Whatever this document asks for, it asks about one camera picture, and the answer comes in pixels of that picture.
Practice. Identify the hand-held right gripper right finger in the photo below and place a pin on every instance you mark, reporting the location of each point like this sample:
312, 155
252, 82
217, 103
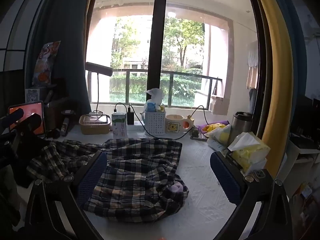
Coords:
225, 177

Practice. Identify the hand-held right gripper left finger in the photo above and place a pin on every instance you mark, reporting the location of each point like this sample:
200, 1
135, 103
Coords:
92, 177

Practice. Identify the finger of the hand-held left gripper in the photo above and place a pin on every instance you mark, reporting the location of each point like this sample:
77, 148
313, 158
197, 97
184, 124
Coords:
31, 123
13, 117

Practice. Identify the plaid pants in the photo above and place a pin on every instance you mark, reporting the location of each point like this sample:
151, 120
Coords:
140, 170

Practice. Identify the tablet with orange screen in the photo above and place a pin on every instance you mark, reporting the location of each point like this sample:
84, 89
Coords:
35, 107

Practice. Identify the small white printed box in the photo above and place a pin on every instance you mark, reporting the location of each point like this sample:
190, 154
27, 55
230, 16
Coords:
32, 95

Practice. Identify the black handheld device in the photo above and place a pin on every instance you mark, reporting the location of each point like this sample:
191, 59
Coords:
65, 125

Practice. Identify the yellow tissue pack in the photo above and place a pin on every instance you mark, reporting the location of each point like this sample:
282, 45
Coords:
250, 152

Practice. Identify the white wipes pack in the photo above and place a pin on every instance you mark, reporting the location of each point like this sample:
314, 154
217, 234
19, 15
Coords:
218, 140

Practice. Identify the brown food container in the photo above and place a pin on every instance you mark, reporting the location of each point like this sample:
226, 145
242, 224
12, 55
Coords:
95, 128

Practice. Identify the yellow packet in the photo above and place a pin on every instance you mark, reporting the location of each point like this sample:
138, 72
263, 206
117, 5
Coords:
212, 128

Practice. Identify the small dark trinket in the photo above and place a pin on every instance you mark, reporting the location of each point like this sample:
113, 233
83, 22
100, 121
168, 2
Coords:
195, 133

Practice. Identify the steel tumbler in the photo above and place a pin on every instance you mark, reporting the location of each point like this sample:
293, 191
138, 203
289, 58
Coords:
241, 126

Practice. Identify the purple cloth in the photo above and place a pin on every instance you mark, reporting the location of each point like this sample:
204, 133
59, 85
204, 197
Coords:
223, 123

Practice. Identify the white green milk carton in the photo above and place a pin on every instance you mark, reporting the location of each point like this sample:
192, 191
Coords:
119, 127

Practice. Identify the colourful snack bag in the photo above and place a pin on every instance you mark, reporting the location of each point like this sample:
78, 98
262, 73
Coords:
45, 62

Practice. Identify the small yellow figurine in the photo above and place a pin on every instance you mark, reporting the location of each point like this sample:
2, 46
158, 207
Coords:
189, 117

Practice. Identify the black charger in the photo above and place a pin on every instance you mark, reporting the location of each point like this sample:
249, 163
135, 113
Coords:
130, 118

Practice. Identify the white power strip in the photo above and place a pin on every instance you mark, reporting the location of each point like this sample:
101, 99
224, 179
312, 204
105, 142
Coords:
138, 124

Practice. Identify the bear print mug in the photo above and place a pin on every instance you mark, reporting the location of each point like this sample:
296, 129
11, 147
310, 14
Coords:
173, 126

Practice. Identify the white side cabinet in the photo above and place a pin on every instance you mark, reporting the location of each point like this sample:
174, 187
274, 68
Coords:
300, 160

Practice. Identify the white perforated basket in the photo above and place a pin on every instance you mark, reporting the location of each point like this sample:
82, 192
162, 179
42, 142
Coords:
155, 125

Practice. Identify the hanging dark garment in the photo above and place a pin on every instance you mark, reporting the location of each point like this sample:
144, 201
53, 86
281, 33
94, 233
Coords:
253, 100

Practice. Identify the desk lamp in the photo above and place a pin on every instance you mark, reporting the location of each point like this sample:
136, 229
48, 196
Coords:
98, 68

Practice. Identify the blue item in basket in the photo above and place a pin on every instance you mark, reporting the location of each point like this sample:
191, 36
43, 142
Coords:
150, 106

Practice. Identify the yellow item in basket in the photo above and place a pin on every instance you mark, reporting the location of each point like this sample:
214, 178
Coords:
162, 108

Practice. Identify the black monitor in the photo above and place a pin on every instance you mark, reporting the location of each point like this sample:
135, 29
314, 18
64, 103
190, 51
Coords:
306, 120

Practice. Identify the dark blue curtain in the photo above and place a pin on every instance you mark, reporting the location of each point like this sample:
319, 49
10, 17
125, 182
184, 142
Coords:
297, 42
67, 30

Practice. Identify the hanging beige garment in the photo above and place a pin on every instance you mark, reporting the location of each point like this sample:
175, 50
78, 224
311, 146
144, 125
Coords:
252, 78

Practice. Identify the white crumpled plastic bag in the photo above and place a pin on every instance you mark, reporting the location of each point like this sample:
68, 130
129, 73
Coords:
155, 96

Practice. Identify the balcony railing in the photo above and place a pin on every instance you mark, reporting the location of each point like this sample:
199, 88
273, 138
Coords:
187, 73

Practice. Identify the hanging white garment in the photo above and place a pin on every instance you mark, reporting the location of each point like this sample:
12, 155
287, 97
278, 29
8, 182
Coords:
252, 55

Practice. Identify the yellow curtain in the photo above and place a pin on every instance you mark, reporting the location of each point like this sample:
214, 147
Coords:
277, 55

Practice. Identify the balcony ceiling light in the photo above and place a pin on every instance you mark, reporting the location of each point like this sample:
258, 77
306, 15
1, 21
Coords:
171, 14

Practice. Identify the black window post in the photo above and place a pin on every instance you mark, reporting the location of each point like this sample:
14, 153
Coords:
157, 42

